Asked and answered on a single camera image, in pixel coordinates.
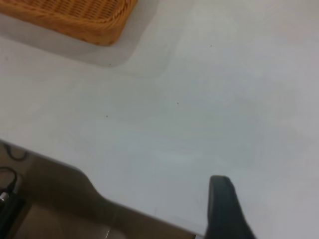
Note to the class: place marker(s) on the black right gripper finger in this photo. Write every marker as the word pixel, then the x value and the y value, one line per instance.
pixel 224 211

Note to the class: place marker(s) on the orange woven wicker basket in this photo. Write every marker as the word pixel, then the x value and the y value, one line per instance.
pixel 82 15

